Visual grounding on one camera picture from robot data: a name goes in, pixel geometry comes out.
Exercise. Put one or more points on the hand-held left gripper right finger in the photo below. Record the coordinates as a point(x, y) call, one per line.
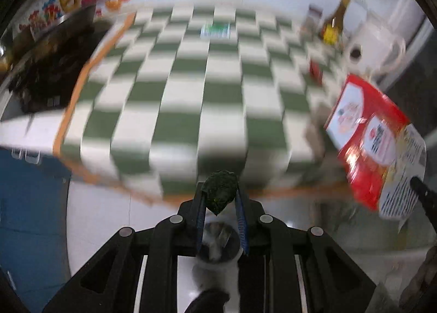
point(242, 222)

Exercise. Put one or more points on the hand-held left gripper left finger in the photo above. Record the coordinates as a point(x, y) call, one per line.
point(199, 219)

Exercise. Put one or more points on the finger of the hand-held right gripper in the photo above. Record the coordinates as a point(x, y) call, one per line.
point(425, 195)

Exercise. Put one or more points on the dark green vegetable scrap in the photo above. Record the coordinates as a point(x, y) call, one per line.
point(219, 193)

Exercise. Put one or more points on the white round trash bin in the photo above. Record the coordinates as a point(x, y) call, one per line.
point(215, 251)

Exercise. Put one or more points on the red snack packet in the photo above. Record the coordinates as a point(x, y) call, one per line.
point(362, 135)

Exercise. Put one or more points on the person's leg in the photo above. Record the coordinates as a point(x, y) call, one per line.
point(206, 302)

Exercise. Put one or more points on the green white checkered tablecloth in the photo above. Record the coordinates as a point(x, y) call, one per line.
point(191, 101)

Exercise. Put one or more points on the white pink electric kettle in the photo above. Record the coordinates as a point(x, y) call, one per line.
point(374, 52)

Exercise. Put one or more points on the blue cabinet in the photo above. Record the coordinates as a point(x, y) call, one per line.
point(30, 224)

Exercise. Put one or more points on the green white sachet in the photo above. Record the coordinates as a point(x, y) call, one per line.
point(215, 30)

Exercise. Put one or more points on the brown sauce bottle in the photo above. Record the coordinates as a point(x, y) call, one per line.
point(336, 21)

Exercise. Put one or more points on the clear spice jar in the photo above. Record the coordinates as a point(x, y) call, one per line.
point(311, 19)

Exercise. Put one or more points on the dark wok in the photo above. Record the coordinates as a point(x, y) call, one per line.
point(58, 57)

